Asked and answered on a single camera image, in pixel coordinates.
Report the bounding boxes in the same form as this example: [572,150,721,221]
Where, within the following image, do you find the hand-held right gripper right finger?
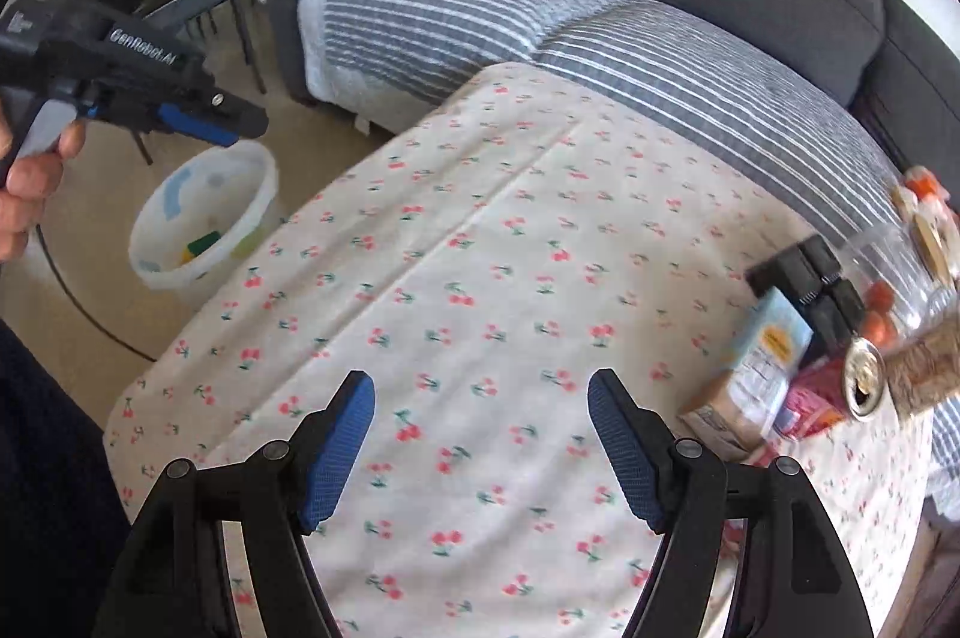
[589,368,875,638]

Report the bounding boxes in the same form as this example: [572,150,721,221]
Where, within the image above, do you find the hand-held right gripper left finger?
[94,370,376,638]

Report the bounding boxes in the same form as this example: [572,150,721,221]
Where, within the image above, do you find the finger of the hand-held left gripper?
[112,93,269,139]
[97,104,238,149]

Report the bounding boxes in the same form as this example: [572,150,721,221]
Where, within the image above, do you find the white patterned trash bin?
[127,139,282,293]

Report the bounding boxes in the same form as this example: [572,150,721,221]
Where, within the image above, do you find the green sponge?
[184,229,222,264]

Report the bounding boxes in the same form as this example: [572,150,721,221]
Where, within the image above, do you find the person's left hand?
[0,102,87,264]

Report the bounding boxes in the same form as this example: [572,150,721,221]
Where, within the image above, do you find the blue drink carton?
[679,289,816,459]

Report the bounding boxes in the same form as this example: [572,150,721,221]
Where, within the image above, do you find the red drink can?
[841,338,890,420]
[776,368,852,440]

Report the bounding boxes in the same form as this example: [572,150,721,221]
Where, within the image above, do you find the black multipack box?
[746,235,869,358]

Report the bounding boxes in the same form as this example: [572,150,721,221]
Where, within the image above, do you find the cherry print tablecloth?
[101,61,938,638]

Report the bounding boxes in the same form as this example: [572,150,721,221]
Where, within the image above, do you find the orange plastic piece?
[859,279,899,347]

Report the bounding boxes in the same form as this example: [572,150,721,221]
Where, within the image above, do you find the person's dark blue trousers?
[0,319,132,638]

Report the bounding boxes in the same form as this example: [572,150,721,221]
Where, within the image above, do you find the clear jar of seeds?
[881,312,960,418]

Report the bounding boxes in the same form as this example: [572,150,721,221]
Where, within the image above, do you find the clear plastic container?
[832,223,953,347]

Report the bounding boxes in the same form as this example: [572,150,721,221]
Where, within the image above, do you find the orange snack packet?
[904,165,942,200]

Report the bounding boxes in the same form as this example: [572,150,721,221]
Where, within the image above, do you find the black cable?
[34,225,158,363]

